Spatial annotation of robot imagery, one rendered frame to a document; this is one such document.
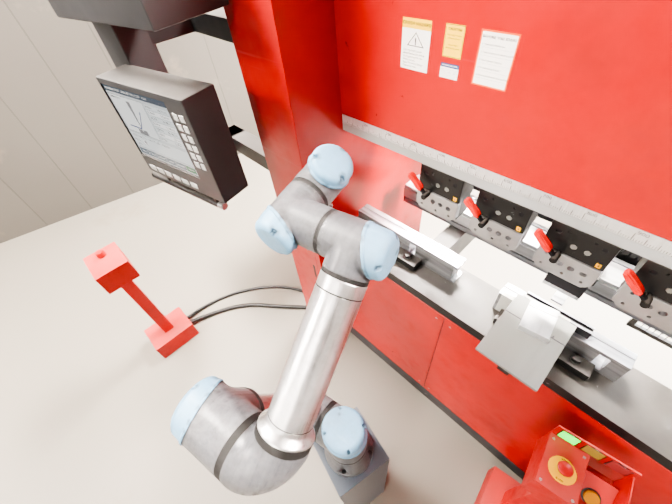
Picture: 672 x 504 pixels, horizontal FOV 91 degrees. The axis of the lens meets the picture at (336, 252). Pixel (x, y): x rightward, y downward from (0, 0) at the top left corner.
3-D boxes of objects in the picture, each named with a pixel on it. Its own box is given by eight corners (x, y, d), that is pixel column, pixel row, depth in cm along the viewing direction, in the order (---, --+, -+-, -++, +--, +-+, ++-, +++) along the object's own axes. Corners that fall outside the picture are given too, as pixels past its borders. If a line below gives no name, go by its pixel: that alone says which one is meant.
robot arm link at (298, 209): (300, 243, 46) (342, 190, 50) (242, 217, 50) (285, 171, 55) (312, 272, 52) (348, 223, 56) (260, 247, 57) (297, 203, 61)
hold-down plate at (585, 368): (491, 322, 116) (494, 317, 114) (499, 312, 119) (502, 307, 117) (584, 381, 101) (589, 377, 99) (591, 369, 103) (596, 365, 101)
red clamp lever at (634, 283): (628, 274, 73) (651, 308, 74) (634, 263, 75) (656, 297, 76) (619, 275, 75) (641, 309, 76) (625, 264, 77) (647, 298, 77)
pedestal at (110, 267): (152, 339, 224) (68, 260, 163) (186, 315, 235) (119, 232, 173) (165, 358, 214) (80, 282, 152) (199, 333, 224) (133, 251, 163)
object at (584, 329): (521, 301, 110) (524, 296, 108) (525, 295, 112) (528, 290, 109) (587, 339, 100) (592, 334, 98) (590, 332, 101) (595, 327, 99)
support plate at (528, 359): (474, 349, 99) (475, 347, 98) (517, 294, 110) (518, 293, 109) (536, 392, 89) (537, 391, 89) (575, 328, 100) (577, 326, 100)
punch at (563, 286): (540, 284, 101) (553, 264, 94) (543, 280, 102) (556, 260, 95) (575, 302, 96) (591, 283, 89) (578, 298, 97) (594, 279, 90)
